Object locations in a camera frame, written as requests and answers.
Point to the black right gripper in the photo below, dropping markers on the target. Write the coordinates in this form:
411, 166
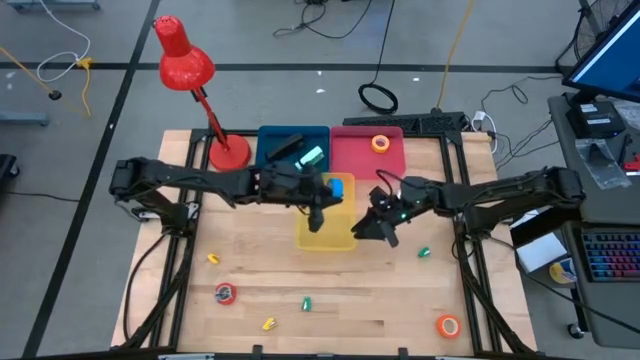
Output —
412, 200

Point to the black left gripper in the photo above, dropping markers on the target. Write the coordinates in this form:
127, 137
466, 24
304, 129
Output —
285, 187

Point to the mint green stapler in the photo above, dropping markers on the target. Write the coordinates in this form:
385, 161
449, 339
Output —
311, 157

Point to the black stapler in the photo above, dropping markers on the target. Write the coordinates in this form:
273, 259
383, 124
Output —
285, 146

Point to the yellow-orange tape roll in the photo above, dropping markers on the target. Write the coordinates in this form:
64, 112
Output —
374, 144

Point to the yellow staple remover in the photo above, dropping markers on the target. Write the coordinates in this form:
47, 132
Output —
210, 258
270, 324

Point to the orange tape roll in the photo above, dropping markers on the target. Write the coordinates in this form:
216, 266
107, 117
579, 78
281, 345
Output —
439, 326

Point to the red tape roll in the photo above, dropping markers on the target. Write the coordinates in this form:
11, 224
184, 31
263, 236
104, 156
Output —
217, 294

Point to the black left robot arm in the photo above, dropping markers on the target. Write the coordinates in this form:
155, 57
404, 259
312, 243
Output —
200, 180

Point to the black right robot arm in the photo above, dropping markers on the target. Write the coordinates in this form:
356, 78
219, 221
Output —
500, 192

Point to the yellow translucent plastic bin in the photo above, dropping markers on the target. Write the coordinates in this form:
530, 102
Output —
320, 240

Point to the pink plastic bin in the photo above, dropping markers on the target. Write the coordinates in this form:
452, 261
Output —
360, 160

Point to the blue plastic bin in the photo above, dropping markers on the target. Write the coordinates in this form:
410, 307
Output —
265, 137

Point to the black table clamp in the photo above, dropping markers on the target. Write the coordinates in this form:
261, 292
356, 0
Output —
402, 352
257, 350

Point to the white power adapter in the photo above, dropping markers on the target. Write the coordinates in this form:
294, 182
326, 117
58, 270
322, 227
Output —
478, 117

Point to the white cardboard box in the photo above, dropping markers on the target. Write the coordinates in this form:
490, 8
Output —
540, 252

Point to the red desk lamp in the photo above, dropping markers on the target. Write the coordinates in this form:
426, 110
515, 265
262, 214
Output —
182, 65

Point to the grey side desk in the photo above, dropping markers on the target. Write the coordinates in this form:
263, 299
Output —
600, 205

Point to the black caster wheel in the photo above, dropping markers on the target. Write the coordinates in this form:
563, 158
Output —
575, 331

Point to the clear plastic bag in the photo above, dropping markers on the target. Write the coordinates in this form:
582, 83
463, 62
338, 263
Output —
600, 160

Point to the backlit keyboard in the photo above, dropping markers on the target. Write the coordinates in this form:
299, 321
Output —
612, 257

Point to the black mini computer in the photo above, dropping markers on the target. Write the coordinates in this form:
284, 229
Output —
595, 122

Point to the red tool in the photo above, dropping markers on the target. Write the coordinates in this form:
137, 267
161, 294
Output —
634, 165

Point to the computer monitor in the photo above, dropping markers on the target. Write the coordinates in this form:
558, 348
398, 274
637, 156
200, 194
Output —
612, 65

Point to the black floor fan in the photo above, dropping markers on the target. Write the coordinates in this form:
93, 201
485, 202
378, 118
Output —
600, 20

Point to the grey cart base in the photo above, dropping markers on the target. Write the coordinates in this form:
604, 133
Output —
22, 119
50, 5

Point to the black caster foot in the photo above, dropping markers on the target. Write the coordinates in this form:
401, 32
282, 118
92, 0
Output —
6, 167

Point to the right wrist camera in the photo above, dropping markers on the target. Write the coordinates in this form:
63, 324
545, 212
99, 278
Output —
378, 196

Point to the black aluminium table frame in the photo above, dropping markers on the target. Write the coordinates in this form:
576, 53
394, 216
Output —
200, 135

